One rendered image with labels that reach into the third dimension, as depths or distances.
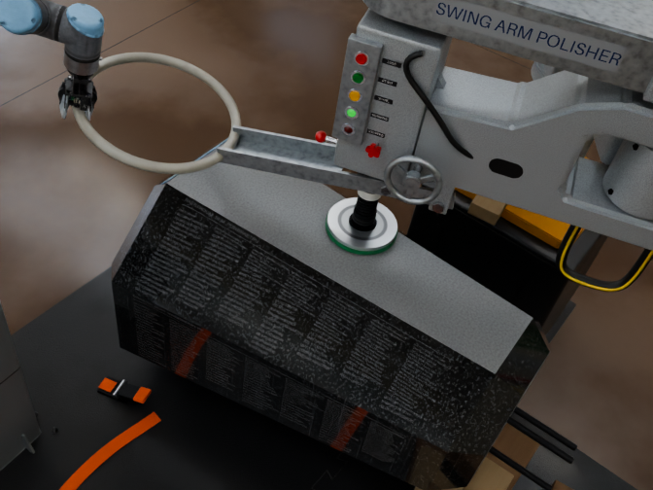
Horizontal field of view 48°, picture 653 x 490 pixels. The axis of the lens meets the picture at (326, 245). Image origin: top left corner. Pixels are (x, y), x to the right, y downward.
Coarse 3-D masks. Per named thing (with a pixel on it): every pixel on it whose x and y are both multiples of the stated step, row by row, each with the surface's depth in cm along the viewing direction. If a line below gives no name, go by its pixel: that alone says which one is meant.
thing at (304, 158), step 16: (240, 128) 218; (240, 144) 220; (256, 144) 220; (272, 144) 218; (288, 144) 216; (304, 144) 214; (320, 144) 212; (224, 160) 214; (240, 160) 212; (256, 160) 210; (272, 160) 208; (288, 160) 207; (304, 160) 214; (320, 160) 214; (304, 176) 208; (320, 176) 206; (336, 176) 204; (352, 176) 202; (368, 176) 201; (384, 192) 201; (416, 192) 199; (432, 208) 196; (448, 208) 199
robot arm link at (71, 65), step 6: (66, 60) 192; (72, 60) 191; (96, 60) 194; (66, 66) 193; (72, 66) 192; (78, 66) 192; (84, 66) 192; (90, 66) 193; (96, 66) 195; (72, 72) 194; (78, 72) 193; (84, 72) 194; (90, 72) 195
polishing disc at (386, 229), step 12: (336, 204) 225; (348, 204) 225; (336, 216) 221; (348, 216) 222; (384, 216) 224; (336, 228) 217; (348, 228) 218; (384, 228) 220; (396, 228) 221; (348, 240) 215; (360, 240) 215; (372, 240) 216; (384, 240) 217
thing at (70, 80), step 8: (64, 80) 202; (72, 80) 202; (80, 80) 195; (88, 80) 204; (72, 88) 198; (80, 88) 197; (88, 88) 202; (72, 96) 200; (80, 96) 199; (88, 96) 200; (64, 104) 200; (72, 104) 202; (80, 104) 203; (88, 104) 204
